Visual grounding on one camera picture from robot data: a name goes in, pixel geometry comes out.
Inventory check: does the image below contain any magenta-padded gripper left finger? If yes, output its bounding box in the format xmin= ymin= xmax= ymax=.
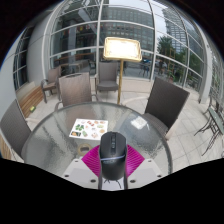
xmin=63 ymin=143 xmax=103 ymax=191

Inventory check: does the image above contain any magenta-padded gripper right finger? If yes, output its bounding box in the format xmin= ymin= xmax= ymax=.
xmin=123 ymin=143 xmax=165 ymax=191

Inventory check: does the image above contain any black computer mouse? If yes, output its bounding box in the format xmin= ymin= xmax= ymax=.
xmin=98 ymin=131 xmax=128 ymax=181

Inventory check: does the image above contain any colourful printed menu card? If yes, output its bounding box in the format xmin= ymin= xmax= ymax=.
xmin=68 ymin=118 xmax=109 ymax=140

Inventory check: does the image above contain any wooden slatted bench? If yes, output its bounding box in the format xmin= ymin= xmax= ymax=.
xmin=16 ymin=81 xmax=44 ymax=118
xmin=0 ymin=134 xmax=13 ymax=160

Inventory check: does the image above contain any black metal outdoor chair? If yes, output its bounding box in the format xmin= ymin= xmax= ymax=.
xmin=194 ymin=96 xmax=224 ymax=157

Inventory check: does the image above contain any gold framed sign stand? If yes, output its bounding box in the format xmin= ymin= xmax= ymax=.
xmin=102 ymin=37 xmax=143 ymax=105

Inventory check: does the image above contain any brown tape ring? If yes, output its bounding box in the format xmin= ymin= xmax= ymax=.
xmin=77 ymin=143 xmax=94 ymax=157

